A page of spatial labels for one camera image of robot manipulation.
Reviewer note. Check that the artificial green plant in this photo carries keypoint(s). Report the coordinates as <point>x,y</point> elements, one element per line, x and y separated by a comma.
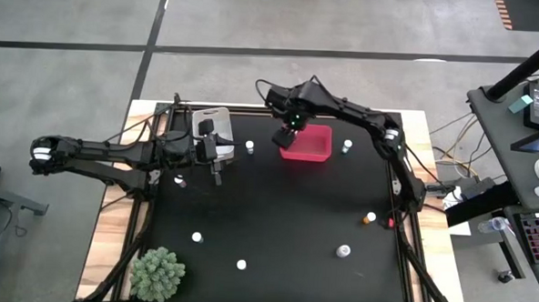
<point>157,276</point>

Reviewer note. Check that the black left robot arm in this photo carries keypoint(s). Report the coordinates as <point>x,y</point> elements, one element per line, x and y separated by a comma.
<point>114,151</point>

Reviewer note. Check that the clear water bottle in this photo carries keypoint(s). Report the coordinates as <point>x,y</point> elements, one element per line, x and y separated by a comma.
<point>494,224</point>

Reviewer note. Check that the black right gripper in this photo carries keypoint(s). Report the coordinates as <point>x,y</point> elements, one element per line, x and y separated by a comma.
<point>297,116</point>

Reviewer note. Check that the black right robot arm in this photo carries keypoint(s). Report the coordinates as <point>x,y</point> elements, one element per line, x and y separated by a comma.
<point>357,114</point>

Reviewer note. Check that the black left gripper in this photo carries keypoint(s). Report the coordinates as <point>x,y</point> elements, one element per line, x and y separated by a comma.
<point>208,149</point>

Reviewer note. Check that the black desk bracket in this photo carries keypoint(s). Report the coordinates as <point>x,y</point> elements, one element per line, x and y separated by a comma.
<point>481,206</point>

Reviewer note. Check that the black caster wheel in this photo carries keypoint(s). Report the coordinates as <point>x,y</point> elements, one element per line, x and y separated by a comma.
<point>505,276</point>

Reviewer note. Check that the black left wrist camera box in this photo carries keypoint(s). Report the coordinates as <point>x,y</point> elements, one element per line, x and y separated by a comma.
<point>206,127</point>

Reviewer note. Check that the teal pill bottle white cap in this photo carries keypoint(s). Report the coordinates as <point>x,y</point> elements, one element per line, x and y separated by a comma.
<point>347,144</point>

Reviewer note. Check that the black aluminium rig frame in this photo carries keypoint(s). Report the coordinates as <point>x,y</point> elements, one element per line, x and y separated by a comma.
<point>244,110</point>

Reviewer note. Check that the wide white-capped pill bottle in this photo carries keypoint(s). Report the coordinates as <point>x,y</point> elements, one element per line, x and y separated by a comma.
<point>343,251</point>

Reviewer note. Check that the orange pill bottle white cap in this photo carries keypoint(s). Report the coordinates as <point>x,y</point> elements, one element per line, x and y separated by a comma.
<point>370,216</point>

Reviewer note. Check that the white paper sheet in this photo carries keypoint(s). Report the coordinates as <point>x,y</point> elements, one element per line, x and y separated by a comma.
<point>461,229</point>

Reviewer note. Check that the red clip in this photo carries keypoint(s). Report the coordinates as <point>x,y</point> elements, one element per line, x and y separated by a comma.
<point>390,223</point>

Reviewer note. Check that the white plastic bin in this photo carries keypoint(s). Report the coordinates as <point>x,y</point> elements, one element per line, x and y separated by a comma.
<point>223,121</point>

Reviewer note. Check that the black pole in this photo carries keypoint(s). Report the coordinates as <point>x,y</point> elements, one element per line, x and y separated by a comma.
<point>523,71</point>

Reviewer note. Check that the grey desk leg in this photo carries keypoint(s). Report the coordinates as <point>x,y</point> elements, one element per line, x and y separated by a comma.
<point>513,257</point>

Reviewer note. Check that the pink plastic bin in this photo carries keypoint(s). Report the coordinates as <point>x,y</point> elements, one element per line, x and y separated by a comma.
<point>315,146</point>

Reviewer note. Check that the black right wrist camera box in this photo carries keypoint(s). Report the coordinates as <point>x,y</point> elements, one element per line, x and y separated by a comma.
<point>277,96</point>

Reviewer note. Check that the black power hub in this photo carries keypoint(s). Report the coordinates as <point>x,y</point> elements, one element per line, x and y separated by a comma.
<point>477,185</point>

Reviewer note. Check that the small teal box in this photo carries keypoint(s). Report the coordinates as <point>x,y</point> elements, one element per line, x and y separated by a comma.
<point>520,104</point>

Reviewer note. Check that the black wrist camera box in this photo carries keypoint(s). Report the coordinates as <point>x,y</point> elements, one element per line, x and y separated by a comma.
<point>277,96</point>
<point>206,127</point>

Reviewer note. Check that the grey desk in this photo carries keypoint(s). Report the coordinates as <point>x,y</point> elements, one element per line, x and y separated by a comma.
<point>3,196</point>
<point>502,147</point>

